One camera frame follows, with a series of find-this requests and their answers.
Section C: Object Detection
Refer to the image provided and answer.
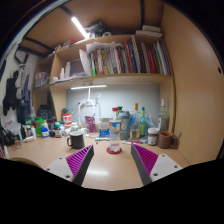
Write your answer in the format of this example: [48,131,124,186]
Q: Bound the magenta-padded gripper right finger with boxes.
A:
[130,143,184,186]

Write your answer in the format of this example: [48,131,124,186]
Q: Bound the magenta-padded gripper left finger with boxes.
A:
[43,144,95,187]

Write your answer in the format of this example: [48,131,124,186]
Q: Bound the clear red-capped water bottle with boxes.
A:
[108,107,122,154]

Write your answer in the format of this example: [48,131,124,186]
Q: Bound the brown mug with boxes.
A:
[157,130,179,150]

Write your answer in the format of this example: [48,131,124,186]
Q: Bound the brown jar white lid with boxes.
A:
[147,127,160,146]

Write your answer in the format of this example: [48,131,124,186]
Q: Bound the black mug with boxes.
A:
[66,130,86,150]

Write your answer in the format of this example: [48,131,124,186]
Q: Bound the small dark brown bottle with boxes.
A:
[54,123,63,138]

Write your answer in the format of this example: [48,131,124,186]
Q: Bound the small blue-capped white bottle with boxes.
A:
[41,127,50,139]

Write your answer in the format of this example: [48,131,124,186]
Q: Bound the pink and white pen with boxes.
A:
[121,139,148,145]

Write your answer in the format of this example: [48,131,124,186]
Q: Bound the blue plastic bag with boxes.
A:
[144,113,157,129]

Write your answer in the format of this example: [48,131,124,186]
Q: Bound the green plastic bottle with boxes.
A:
[34,116,44,137]

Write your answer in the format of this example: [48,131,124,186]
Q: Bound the clear white-capped glass bottle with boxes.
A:
[157,98,170,133]

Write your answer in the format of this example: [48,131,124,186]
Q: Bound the red and white can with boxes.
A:
[61,112,73,126]

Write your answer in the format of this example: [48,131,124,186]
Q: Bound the green-capped glass bottle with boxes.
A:
[139,106,147,138]

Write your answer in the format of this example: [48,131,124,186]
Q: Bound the flat round red coaster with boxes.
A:
[106,146,123,155]

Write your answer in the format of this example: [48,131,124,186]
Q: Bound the magenta snack pouch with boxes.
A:
[84,115,97,134]

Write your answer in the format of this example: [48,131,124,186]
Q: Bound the clear yellow-capped bottle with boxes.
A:
[129,103,141,141]

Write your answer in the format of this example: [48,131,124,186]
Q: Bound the blue and white carton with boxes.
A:
[98,117,111,139]

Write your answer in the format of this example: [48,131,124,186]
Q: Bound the grey hanging garment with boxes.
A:
[17,64,33,124]

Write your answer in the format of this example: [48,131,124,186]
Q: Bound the white under-shelf light bar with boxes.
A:
[70,84,108,90]

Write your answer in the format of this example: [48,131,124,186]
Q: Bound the dark hanging jacket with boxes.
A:
[2,77,18,116]

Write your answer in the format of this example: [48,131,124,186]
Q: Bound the wooden shelf unit with books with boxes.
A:
[33,23,174,89]

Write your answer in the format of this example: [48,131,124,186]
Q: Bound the white ceiling light bar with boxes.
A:
[70,15,90,39]

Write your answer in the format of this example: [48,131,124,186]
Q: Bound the white cable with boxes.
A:
[76,98,101,118]

